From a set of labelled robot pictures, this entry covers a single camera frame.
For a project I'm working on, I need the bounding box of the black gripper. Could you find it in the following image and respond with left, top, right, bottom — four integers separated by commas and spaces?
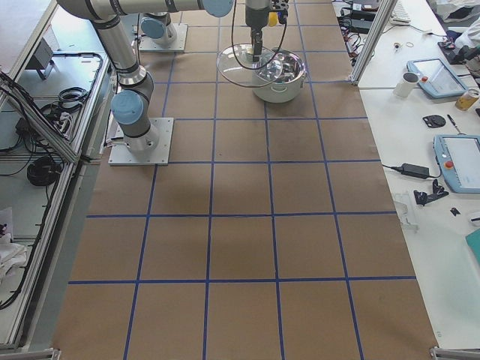
244, 0, 271, 62
271, 0, 289, 21

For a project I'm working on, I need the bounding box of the yellow corn cob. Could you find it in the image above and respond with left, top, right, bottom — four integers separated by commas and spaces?
268, 11, 278, 27

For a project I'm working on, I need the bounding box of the glass pot lid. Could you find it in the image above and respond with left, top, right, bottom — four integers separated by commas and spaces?
217, 43, 283, 88

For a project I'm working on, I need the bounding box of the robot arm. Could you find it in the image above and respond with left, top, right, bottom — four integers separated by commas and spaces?
139, 1, 288, 47
58, 0, 236, 153

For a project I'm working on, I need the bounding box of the pale green electric pot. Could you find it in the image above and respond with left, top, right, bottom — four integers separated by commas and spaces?
253, 49, 307, 104

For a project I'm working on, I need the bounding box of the white mug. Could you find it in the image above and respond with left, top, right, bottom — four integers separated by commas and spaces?
393, 71, 419, 98

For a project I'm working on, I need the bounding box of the upper blue teach pendant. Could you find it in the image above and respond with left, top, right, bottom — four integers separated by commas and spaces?
406, 58, 468, 99

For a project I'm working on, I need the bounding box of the blue teach pendant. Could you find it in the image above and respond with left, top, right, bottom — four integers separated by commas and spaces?
406, 58, 468, 99
433, 135, 479, 194

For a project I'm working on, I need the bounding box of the black round case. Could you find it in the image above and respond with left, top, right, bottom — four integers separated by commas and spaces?
422, 115, 446, 128

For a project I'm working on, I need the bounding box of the small black charger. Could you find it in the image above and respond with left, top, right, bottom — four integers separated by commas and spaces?
400, 163, 430, 179

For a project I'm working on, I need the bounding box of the lower blue teach pendant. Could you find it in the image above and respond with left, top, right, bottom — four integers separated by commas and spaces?
433, 135, 479, 194

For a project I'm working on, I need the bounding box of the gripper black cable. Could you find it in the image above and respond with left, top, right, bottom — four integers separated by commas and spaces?
229, 0, 290, 74

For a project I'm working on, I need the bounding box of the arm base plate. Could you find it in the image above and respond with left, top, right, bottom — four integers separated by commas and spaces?
139, 22, 188, 53
108, 118, 174, 166

